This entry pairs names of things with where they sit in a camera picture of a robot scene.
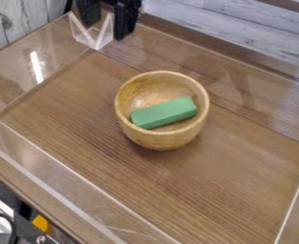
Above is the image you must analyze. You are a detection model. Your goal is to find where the clear acrylic corner bracket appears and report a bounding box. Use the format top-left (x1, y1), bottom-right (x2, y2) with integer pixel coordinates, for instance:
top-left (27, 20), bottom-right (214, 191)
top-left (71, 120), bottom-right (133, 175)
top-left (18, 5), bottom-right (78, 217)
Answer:
top-left (67, 12), bottom-right (114, 51)

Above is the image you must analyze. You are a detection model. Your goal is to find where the black cable bottom left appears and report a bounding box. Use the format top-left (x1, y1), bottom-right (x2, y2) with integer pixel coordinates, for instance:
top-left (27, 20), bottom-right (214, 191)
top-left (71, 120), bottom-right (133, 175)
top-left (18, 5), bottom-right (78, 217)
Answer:
top-left (0, 211), bottom-right (18, 244)

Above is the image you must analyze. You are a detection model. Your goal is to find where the green rectangular block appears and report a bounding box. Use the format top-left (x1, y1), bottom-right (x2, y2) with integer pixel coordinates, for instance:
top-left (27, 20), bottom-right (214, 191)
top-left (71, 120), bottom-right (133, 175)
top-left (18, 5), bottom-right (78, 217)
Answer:
top-left (129, 96), bottom-right (198, 130)

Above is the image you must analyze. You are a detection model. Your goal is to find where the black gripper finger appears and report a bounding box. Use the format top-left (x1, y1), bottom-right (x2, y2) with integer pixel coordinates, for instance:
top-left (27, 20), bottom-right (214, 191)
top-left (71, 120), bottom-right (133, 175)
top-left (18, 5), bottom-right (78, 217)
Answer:
top-left (75, 0), bottom-right (101, 27)
top-left (114, 0), bottom-right (142, 40)

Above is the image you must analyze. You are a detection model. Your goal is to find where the clear acrylic tray wall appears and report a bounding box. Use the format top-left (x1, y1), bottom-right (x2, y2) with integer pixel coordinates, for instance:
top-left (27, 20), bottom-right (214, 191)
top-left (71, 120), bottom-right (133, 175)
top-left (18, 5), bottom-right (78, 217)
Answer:
top-left (0, 107), bottom-right (181, 244)

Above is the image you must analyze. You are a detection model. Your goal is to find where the brown wooden bowl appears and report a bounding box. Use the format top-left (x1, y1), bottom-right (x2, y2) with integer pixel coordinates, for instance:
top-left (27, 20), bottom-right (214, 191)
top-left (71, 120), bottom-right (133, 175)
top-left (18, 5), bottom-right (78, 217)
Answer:
top-left (114, 71), bottom-right (209, 151)

